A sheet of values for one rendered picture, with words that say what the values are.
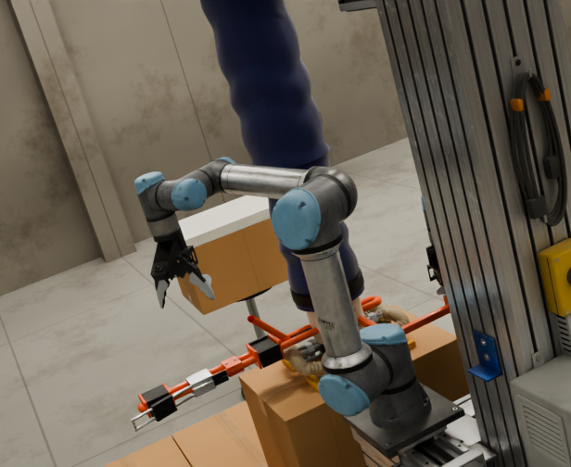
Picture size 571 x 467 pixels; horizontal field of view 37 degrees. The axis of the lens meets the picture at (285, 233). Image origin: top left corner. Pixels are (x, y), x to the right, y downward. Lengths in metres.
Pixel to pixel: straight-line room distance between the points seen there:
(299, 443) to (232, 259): 1.92
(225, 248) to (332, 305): 2.43
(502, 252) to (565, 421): 0.34
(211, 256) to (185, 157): 4.32
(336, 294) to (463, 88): 0.53
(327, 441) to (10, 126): 6.06
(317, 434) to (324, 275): 0.79
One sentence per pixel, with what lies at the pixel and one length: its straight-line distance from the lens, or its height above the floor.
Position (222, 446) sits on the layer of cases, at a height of 0.54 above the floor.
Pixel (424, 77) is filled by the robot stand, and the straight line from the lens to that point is 1.72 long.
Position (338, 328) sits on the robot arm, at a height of 1.36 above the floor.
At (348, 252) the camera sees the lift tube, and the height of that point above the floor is 1.29.
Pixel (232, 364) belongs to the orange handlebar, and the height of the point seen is 1.09.
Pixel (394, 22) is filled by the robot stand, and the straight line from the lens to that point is 1.76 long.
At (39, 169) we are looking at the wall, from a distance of 8.22.
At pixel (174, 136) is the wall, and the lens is 8.45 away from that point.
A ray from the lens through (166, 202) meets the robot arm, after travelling 2.08.
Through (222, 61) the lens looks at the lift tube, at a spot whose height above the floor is 1.93.
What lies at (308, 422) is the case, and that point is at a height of 0.91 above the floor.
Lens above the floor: 2.13
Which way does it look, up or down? 17 degrees down
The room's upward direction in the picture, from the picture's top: 16 degrees counter-clockwise
